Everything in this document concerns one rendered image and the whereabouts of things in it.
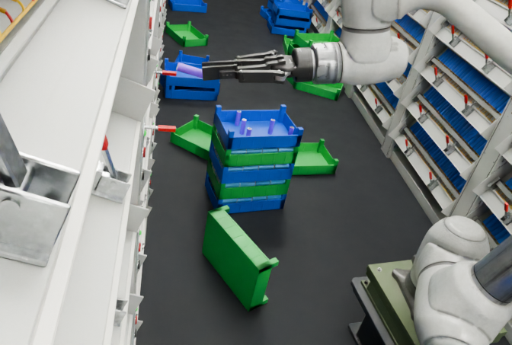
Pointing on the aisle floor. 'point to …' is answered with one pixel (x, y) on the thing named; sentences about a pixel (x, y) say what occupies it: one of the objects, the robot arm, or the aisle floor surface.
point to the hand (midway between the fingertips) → (218, 70)
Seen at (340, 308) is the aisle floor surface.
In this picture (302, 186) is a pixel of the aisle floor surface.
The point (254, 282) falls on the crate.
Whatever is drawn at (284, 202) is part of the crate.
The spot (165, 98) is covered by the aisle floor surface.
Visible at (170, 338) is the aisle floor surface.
